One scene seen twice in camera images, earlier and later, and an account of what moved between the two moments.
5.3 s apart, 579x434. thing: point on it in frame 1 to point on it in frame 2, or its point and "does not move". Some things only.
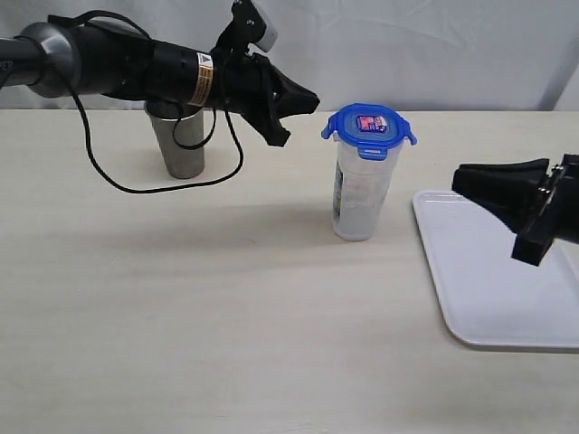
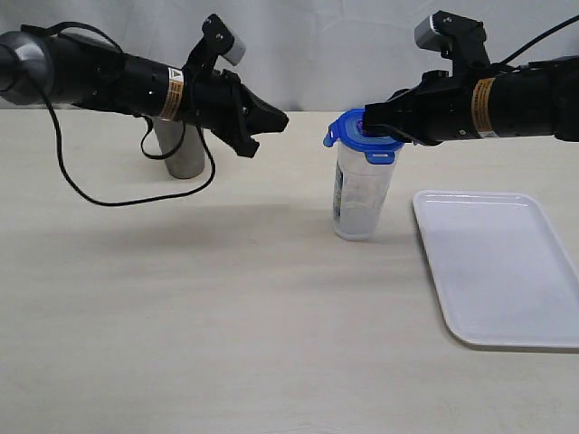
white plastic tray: (487, 296) does not move
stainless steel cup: (181, 163) does not move
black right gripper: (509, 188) to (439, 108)
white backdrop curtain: (357, 55) does not move
